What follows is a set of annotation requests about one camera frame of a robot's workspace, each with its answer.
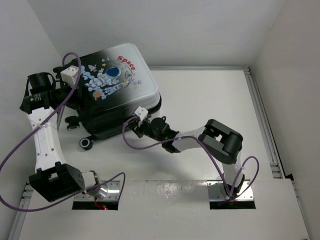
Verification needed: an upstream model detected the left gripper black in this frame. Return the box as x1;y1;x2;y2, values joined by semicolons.
53;78;96;112

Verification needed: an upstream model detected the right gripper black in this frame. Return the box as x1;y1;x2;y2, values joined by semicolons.
129;116;165;143

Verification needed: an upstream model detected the grey lined suitcase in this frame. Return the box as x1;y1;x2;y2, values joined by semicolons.
65;43;162;150

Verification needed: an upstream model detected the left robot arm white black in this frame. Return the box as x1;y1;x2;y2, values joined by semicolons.
20;72;100;202

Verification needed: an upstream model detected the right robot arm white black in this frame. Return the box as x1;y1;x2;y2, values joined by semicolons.
128;116;245;197

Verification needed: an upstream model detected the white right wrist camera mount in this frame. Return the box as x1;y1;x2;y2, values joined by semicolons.
133;106;149;126

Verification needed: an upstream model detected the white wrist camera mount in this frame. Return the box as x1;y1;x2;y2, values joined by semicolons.
133;106;149;126
60;65;79;87

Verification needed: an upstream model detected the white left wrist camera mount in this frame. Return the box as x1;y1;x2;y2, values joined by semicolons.
60;65;79;87

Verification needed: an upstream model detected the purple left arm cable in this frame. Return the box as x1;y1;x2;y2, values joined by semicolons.
0;51;126;213

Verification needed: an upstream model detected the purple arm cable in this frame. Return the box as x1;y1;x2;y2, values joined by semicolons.
0;51;126;213
122;115;260;204

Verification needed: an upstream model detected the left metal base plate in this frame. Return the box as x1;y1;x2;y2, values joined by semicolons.
73;180;121;202

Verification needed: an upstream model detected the metal base plate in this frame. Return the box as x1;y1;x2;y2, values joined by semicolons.
73;180;121;202
207;180;254;202

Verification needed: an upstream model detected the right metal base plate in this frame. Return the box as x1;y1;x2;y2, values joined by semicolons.
207;180;254;202

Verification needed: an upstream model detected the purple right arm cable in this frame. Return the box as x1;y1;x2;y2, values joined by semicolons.
122;115;260;204

